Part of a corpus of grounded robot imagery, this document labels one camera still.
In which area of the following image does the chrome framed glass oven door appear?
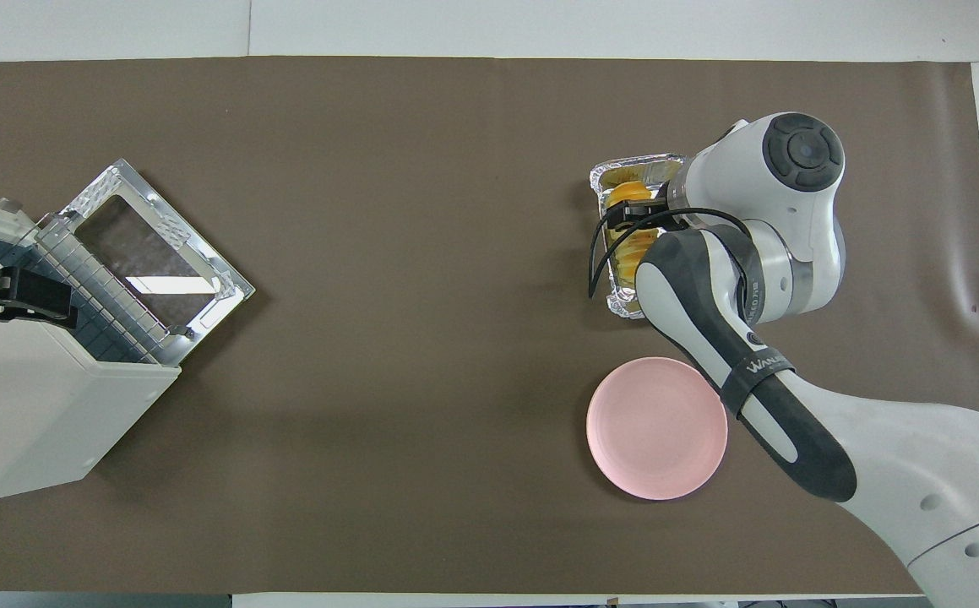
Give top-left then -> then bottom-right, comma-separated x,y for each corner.
58,158 -> 256,366

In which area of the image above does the sliced golden bread loaf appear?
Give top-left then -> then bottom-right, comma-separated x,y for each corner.
606,180 -> 663,288

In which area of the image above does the round pink plate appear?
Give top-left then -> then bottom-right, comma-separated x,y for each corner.
585,356 -> 729,502

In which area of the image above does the aluminium foil baking tray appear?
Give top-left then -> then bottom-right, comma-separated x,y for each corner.
589,153 -> 693,320

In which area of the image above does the black velcro cable strap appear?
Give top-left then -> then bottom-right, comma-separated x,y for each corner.
720,346 -> 796,421

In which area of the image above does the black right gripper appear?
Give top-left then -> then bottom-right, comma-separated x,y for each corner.
607,199 -> 683,231

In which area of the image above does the white toaster oven body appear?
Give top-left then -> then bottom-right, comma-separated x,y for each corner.
0,177 -> 182,504

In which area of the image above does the large brown table mat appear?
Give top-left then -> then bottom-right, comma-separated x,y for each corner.
0,56 -> 979,596

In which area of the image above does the metal wire oven rack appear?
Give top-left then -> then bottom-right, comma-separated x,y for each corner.
33,215 -> 182,366

